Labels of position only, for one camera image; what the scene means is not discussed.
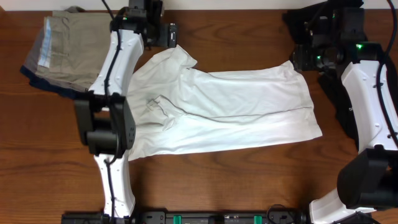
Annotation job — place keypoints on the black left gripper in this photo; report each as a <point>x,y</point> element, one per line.
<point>163,40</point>

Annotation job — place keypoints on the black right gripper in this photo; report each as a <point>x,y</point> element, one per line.
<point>301,52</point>

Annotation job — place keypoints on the white printed t-shirt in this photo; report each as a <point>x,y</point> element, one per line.
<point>181,110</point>

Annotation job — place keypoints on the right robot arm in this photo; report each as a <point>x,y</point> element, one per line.
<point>369,182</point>

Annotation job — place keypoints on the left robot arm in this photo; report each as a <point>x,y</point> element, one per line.
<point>104,119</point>

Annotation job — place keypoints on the black t-shirt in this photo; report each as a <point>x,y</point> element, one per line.
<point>296,21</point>

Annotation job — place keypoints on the folded khaki trousers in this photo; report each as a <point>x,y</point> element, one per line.
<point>71,48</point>

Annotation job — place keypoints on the folded navy garment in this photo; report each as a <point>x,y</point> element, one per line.
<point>42,84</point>

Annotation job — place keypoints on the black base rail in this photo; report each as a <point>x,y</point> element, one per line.
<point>276,214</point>

